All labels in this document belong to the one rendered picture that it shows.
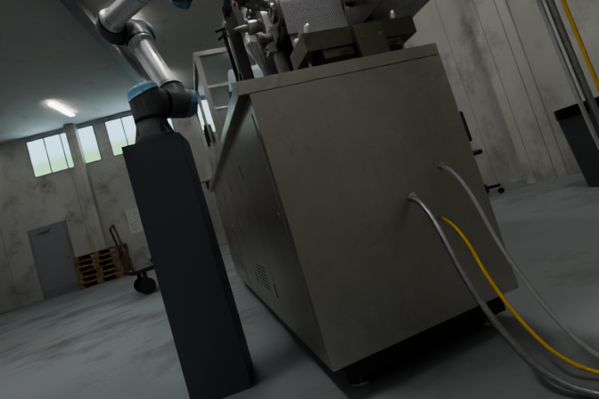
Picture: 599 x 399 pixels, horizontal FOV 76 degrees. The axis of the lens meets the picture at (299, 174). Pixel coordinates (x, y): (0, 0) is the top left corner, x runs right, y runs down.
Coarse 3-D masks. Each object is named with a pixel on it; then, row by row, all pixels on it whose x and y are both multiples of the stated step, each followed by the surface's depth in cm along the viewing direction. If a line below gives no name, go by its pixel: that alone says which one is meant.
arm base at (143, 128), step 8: (136, 120) 138; (144, 120) 136; (152, 120) 137; (160, 120) 138; (136, 128) 138; (144, 128) 135; (152, 128) 135; (160, 128) 136; (168, 128) 139; (136, 136) 137; (144, 136) 134; (152, 136) 134
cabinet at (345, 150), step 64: (256, 128) 106; (320, 128) 107; (384, 128) 112; (448, 128) 118; (256, 192) 132; (320, 192) 104; (384, 192) 109; (448, 192) 114; (256, 256) 178; (320, 256) 101; (384, 256) 106; (448, 256) 111; (320, 320) 99; (384, 320) 103; (448, 320) 112
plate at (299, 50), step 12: (384, 24) 124; (396, 24) 126; (408, 24) 127; (300, 36) 117; (312, 36) 117; (324, 36) 118; (336, 36) 119; (348, 36) 120; (396, 36) 126; (408, 36) 129; (300, 48) 120; (312, 48) 116; (324, 48) 118; (300, 60) 123
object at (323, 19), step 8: (328, 8) 143; (336, 8) 143; (288, 16) 138; (296, 16) 139; (304, 16) 140; (312, 16) 140; (320, 16) 141; (328, 16) 142; (336, 16) 143; (344, 16) 144; (288, 24) 137; (296, 24) 138; (304, 24) 139; (312, 24) 140; (320, 24) 141; (328, 24) 142; (336, 24) 142; (344, 24) 143
